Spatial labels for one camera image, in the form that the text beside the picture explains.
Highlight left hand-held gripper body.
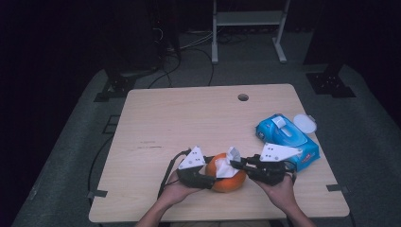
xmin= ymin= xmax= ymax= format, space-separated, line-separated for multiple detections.
xmin=175 ymin=145 xmax=210 ymax=190

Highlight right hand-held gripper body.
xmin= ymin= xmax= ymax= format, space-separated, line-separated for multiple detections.
xmin=251 ymin=142 xmax=304 ymax=186

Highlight orange plush toy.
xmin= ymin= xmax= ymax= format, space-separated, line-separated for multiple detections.
xmin=204 ymin=152 xmax=248 ymax=194

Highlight white wet wipe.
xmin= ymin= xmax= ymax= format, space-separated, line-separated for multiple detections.
xmin=215 ymin=146 xmax=242 ymax=180

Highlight blue wet wipe pack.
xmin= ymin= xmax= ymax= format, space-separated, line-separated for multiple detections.
xmin=254 ymin=113 xmax=321 ymax=173

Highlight person's right hand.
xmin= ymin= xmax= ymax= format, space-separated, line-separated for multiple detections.
xmin=253 ymin=173 xmax=300 ymax=213

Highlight person's left hand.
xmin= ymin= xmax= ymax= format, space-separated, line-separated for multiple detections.
xmin=156 ymin=177 xmax=203 ymax=210

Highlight white round lid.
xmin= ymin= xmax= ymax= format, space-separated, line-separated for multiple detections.
xmin=292 ymin=113 xmax=318 ymax=134

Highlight black tape strip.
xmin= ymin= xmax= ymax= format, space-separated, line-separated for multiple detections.
xmin=325 ymin=183 xmax=352 ymax=194
xmin=87 ymin=189 xmax=109 ymax=200

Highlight black floor tape outline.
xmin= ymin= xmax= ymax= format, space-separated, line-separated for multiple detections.
xmin=102 ymin=114 xmax=121 ymax=135

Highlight black stand base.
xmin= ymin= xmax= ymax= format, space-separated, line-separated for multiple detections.
xmin=94 ymin=67 xmax=159 ymax=103
xmin=304 ymin=56 xmax=357 ymax=98

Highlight white metal stand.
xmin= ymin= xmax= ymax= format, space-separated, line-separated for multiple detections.
xmin=211 ymin=0 xmax=291 ymax=65

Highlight right hand-held gripper cable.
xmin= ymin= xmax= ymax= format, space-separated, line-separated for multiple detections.
xmin=283 ymin=160 xmax=298 ymax=184

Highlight hand-held gripper cable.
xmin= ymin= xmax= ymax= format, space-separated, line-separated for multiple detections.
xmin=157 ymin=148 xmax=192 ymax=200
xmin=283 ymin=160 xmax=298 ymax=184

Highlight left hand-held gripper cable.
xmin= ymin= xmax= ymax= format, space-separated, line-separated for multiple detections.
xmin=157 ymin=148 xmax=192 ymax=200

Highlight black floor cable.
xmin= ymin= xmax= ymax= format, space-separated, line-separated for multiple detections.
xmin=87 ymin=134 xmax=115 ymax=193
xmin=148 ymin=46 xmax=183 ymax=89
xmin=188 ymin=46 xmax=216 ymax=87

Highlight white floor cables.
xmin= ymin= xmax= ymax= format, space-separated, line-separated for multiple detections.
xmin=180 ymin=30 xmax=216 ymax=51

